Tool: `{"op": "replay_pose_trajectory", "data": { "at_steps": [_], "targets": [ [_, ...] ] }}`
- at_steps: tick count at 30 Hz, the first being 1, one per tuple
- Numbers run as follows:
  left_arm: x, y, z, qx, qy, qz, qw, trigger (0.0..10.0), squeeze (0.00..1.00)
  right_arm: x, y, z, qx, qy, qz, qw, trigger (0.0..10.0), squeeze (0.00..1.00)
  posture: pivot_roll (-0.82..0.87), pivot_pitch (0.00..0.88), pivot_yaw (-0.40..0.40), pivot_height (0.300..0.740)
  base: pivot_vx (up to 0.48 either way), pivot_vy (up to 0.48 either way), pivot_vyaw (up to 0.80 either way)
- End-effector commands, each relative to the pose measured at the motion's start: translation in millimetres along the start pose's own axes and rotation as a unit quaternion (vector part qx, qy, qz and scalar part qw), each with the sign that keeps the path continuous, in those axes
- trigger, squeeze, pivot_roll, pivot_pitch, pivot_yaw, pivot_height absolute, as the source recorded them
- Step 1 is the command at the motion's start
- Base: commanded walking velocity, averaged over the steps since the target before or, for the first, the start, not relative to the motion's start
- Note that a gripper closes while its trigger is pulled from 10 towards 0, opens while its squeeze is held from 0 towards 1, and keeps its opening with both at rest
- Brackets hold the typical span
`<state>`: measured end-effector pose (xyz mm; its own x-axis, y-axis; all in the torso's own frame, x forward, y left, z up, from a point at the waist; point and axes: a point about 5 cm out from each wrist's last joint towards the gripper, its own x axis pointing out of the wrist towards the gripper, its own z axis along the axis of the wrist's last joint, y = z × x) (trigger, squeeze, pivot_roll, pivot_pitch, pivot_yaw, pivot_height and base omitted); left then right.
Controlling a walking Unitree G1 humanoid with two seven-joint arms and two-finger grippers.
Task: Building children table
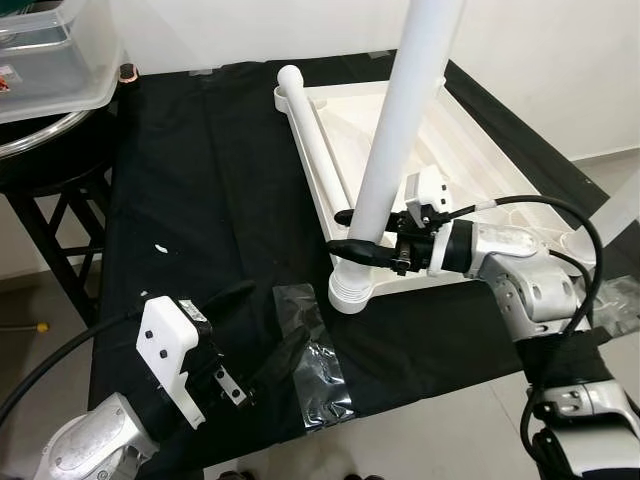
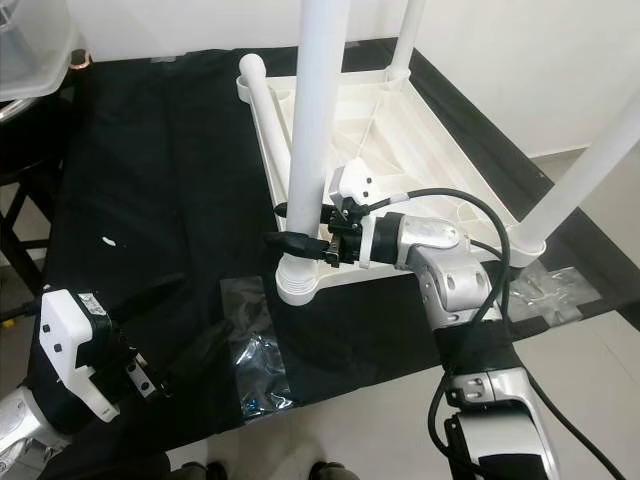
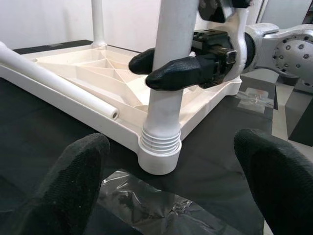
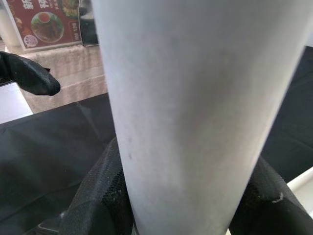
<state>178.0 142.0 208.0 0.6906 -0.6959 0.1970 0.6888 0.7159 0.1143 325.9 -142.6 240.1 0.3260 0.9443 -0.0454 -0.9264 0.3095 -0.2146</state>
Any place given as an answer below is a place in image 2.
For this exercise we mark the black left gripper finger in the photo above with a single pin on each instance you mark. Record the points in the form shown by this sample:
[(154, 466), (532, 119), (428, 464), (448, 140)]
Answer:
[(200, 350), (150, 292)]

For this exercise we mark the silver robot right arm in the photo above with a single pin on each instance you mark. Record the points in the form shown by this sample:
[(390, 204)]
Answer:
[(450, 280)]

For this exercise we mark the narrow clear tape strip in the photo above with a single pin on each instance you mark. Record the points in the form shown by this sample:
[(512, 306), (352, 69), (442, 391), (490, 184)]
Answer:
[(260, 360)]

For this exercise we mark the black table cloth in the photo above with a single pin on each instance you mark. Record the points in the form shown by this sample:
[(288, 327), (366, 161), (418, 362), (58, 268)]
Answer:
[(160, 160)]

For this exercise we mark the black metal stool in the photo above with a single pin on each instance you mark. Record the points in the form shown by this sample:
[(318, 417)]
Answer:
[(20, 210)]

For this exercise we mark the black round bowl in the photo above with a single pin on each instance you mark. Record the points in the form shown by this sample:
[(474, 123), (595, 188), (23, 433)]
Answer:
[(25, 125)]

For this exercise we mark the large clear tape patch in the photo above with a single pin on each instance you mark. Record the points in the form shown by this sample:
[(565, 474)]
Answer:
[(550, 295)]

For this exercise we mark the clear plastic storage box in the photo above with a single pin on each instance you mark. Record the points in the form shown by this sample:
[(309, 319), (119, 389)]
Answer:
[(30, 45)]

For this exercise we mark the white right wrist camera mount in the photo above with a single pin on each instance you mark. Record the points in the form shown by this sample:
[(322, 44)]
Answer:
[(355, 180)]

